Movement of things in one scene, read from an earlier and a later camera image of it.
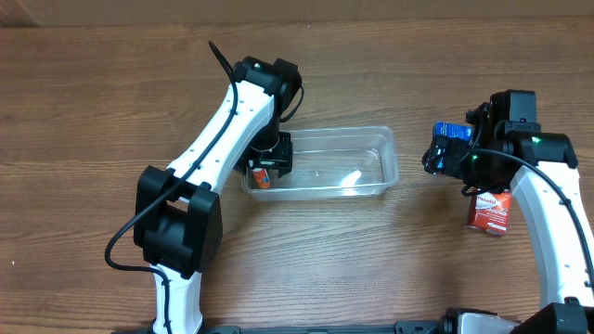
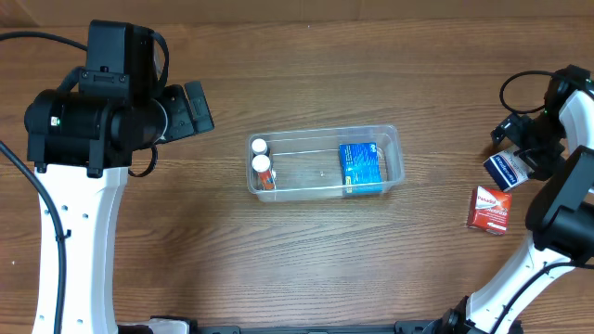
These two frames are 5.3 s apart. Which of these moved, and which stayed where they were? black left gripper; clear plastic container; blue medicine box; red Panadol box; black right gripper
Moved: black left gripper; black right gripper; blue medicine box
Stayed: clear plastic container; red Panadol box
